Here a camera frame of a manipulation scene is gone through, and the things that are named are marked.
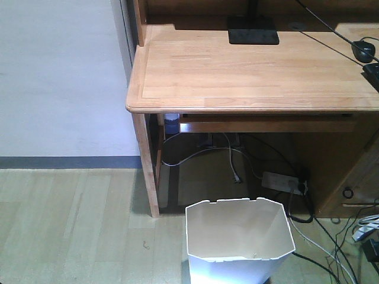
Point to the white plastic trash bin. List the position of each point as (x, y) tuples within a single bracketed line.
[(236, 240)]

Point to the white and blue container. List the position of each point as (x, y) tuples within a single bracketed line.
[(171, 123)]

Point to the white power strip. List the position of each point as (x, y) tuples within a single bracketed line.
[(283, 183)]

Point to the black monitor stand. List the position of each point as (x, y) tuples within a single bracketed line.
[(251, 28)]

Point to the wooden desk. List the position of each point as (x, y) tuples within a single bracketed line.
[(184, 64)]

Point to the black computer mouse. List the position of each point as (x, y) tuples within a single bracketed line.
[(363, 51)]

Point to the black keyboard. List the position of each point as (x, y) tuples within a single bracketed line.
[(371, 72)]

